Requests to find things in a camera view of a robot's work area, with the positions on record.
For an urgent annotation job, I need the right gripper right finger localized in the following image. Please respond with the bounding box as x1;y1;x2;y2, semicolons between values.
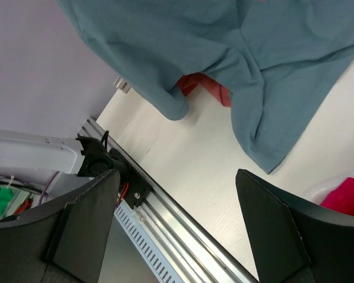
235;169;354;282

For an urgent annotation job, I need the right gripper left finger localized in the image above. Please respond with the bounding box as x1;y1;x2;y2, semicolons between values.
0;170;120;282

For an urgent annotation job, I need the red t shirt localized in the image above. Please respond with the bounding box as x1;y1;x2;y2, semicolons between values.
320;177;354;216

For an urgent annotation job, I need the grey t shirt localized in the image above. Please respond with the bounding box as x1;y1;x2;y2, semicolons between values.
58;1;354;173

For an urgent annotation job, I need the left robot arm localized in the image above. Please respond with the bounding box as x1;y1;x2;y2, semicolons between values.
0;130;128;198

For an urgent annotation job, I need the white plastic basket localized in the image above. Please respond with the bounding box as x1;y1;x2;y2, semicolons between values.
302;170;354;205

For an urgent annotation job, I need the dusty pink garment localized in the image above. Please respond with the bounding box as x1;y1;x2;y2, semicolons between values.
176;73;231;108

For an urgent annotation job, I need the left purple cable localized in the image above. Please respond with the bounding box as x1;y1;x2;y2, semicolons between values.
38;172;60;204

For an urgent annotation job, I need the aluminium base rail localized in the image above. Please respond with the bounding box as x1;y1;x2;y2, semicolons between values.
82;116;259;283

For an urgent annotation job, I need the white slotted cable duct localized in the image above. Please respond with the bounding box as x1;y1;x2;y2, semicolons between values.
114;201;183;283

